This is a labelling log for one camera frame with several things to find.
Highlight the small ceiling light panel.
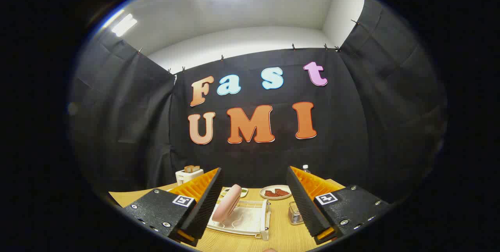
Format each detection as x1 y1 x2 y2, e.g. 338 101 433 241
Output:
111 13 138 38

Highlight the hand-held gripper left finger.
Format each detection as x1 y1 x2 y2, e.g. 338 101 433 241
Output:
123 168 224 247

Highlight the pink plate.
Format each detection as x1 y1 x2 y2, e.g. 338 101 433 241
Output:
212 184 242 223

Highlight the beige round plate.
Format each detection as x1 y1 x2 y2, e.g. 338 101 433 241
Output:
260 185 292 200

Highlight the white divided bean dish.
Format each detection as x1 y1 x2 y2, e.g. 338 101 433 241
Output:
221 188 248 198

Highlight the white wire dish rack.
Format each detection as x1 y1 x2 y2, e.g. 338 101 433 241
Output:
206 199 271 241

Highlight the white ribbed drain tray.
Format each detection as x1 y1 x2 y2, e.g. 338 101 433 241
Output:
209 205 266 235

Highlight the black backdrop cloth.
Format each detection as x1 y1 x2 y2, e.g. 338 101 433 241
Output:
68 0 448 206

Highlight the white toaster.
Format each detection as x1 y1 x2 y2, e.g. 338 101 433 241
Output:
175 169 204 186

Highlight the metal wire basket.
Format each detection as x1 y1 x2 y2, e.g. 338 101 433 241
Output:
288 201 305 225

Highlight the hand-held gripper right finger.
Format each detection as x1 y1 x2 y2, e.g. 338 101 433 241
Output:
286 166 391 244

